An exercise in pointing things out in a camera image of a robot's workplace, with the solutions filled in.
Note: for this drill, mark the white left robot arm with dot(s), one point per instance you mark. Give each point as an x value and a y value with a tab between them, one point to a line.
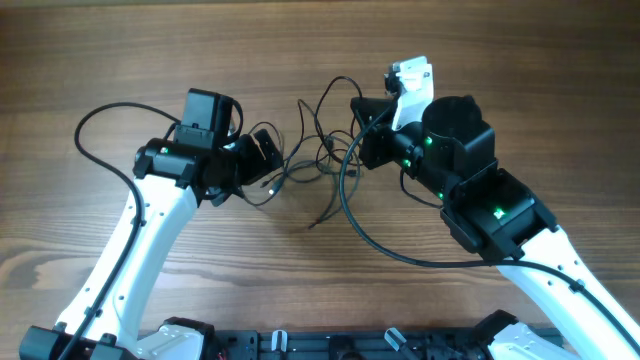
203	157

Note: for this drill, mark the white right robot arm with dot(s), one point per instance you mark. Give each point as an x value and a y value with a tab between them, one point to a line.
448	148

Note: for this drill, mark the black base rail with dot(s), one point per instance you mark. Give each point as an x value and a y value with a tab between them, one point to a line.
431	344

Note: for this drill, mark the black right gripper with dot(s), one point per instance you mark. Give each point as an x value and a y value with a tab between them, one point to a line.
378	131

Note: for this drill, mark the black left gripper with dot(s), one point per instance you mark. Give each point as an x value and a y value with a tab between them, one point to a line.
255	166

